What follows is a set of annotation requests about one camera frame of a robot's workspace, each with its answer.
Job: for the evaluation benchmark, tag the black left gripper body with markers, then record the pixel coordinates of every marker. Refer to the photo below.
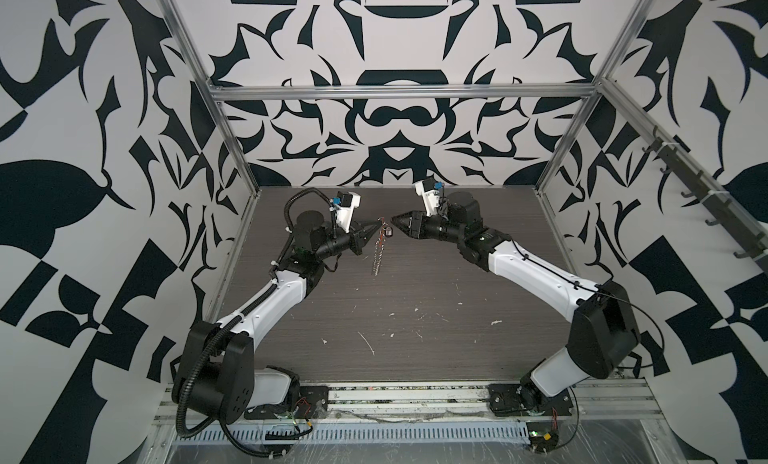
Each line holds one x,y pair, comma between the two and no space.
333,245

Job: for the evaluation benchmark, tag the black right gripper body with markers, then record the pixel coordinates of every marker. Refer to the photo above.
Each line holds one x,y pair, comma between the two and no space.
437,229

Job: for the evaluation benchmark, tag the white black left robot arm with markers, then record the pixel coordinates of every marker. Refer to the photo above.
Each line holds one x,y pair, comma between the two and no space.
217,380

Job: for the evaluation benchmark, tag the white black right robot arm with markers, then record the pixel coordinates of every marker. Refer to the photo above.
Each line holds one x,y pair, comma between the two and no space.
603,328

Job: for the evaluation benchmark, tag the small electronics board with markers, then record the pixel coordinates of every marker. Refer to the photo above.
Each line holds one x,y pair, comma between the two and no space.
542,439

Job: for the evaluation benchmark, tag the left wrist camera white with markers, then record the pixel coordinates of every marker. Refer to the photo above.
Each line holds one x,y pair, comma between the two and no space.
344,204

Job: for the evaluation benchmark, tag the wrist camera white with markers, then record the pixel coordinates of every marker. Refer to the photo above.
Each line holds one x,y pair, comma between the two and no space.
344,204
431,192

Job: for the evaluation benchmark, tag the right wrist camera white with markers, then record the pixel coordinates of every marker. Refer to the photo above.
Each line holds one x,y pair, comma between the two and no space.
431,192

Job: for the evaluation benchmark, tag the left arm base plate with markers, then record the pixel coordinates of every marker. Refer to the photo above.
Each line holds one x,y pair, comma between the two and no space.
303,402

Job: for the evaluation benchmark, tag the aluminium rail base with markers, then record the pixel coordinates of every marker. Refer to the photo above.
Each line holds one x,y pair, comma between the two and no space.
447,401

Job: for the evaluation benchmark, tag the aluminium frame crossbar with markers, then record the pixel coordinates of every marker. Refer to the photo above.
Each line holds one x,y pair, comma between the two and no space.
400,91

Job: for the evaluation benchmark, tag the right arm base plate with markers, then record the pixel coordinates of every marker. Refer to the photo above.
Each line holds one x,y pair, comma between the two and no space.
514,400

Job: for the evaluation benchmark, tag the white slotted cable duct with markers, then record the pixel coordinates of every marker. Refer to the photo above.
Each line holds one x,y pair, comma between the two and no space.
327,433

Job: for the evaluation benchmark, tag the grey wall hook rack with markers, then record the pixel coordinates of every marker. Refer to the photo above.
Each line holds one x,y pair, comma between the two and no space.
701,188

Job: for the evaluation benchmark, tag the left aluminium frame post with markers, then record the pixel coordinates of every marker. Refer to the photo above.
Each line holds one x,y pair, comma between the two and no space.
174,21

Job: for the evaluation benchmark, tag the aluminium frame corner post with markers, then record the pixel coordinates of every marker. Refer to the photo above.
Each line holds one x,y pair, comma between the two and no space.
629,31

